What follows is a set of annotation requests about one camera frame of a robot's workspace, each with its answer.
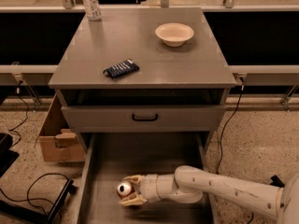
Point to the dark blue snack bag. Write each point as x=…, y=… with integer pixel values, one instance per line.
x=121, y=69

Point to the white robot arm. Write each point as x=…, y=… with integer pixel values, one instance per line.
x=188, y=184

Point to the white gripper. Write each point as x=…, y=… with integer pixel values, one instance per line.
x=149, y=186

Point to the brown cardboard box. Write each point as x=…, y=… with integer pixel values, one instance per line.
x=57, y=142

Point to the closed grey top drawer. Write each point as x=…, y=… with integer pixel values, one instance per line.
x=117, y=118

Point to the white tall bottle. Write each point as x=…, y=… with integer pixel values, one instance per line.
x=92, y=9

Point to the red coke can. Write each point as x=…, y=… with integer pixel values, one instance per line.
x=124, y=189

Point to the black stand base left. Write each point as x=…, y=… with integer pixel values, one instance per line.
x=31, y=216

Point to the black drawer handle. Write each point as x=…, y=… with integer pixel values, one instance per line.
x=137, y=118

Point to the open grey middle drawer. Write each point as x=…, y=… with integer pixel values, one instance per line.
x=113, y=156

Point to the black stand leg right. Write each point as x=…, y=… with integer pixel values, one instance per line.
x=277, y=182

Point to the white paper bowl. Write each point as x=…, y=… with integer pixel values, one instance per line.
x=174, y=34

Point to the grey drawer cabinet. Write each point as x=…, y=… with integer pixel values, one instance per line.
x=195, y=73

